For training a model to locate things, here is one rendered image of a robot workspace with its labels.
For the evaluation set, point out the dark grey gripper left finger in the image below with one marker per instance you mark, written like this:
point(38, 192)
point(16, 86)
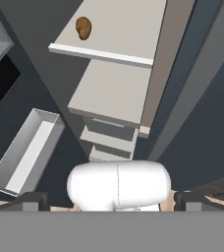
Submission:
point(34, 201)

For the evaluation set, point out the dark grey freezer door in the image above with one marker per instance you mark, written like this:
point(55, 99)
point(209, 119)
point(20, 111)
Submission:
point(42, 85)

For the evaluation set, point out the white door bin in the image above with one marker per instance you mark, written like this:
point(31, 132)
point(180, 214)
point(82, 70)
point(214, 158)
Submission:
point(28, 154)

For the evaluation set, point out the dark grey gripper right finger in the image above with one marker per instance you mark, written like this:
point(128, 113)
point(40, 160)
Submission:
point(190, 201)

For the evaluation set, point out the dark grey fridge cabinet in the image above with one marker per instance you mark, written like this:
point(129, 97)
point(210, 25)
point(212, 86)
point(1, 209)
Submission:
point(182, 65)

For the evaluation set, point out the white rounded thing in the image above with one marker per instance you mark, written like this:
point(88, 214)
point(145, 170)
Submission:
point(117, 185)

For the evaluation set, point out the grey freezer drawer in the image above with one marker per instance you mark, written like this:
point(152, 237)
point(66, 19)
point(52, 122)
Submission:
point(112, 150)
point(112, 130)

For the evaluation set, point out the brown potato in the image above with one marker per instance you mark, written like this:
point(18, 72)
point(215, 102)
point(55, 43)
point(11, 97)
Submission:
point(83, 28)

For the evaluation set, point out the white freezer shelf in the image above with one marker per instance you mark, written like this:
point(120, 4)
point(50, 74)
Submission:
point(114, 92)
point(117, 29)

